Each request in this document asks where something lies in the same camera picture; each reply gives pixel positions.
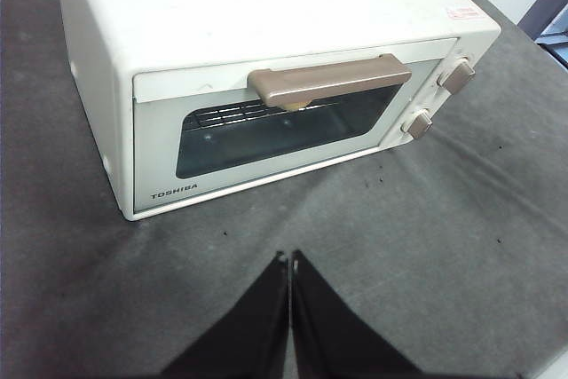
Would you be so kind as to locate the white Toshiba toaster oven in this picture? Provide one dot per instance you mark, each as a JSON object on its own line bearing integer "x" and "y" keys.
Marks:
{"x": 266, "y": 6}

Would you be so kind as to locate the dark purple frame bar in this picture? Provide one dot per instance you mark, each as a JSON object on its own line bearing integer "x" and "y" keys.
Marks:
{"x": 543, "y": 19}

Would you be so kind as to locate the oven timer knob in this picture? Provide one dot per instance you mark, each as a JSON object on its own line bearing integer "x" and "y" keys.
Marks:
{"x": 418, "y": 125}

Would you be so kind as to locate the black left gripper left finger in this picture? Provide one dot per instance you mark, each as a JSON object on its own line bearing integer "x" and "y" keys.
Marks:
{"x": 248, "y": 343}

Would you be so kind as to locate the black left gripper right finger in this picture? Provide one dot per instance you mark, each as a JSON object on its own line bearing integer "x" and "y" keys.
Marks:
{"x": 328, "y": 343}

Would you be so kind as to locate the oven temperature knob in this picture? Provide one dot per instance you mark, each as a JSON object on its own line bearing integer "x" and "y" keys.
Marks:
{"x": 457, "y": 76}

